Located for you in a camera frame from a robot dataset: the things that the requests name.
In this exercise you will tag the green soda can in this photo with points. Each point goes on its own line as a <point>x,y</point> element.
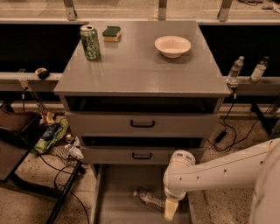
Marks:
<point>90,42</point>

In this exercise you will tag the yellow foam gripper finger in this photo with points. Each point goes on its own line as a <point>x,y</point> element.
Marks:
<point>170,209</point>

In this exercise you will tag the crumpled white wrapper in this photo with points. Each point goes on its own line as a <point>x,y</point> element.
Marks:
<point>74,152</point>

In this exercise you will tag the grey top drawer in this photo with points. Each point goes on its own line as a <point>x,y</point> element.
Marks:
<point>110,116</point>

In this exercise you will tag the grey drawer cabinet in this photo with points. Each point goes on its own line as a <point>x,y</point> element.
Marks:
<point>134,67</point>

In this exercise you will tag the grey drawer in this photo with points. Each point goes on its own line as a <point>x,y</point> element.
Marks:
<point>110,116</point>
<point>118,149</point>
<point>118,201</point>

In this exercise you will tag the white bowl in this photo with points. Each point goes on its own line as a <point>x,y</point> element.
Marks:
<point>172,47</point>

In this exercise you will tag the black drawer handle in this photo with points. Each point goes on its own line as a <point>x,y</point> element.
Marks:
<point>141,156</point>
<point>139,125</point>

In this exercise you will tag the clear plastic water bottle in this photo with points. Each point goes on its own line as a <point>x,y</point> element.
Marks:
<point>148,199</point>

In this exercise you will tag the black table frame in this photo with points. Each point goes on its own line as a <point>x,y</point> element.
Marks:
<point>38,174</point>

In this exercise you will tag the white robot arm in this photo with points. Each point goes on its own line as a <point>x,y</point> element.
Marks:
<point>256,167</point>

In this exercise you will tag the grey bottom drawer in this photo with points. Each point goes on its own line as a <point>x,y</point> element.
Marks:
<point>118,201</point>

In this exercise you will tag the green snack bag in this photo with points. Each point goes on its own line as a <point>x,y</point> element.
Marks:
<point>53,134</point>

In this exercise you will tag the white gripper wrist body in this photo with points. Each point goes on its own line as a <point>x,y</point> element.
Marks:
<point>172,193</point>

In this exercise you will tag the water bottle on ledge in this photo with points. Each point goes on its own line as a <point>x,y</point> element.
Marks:
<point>235,70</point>

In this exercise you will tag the black middle drawer handle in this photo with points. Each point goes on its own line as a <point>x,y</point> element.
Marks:
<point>141,156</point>

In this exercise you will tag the green yellow sponge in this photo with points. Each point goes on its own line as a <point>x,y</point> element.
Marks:
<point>112,33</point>

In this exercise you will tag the grey middle drawer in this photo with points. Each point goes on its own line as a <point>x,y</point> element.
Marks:
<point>118,149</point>

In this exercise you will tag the black tape measure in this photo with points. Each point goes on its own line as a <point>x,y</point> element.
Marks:
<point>42,73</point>

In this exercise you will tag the black top drawer handle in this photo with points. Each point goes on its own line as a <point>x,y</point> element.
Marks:
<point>139,125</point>

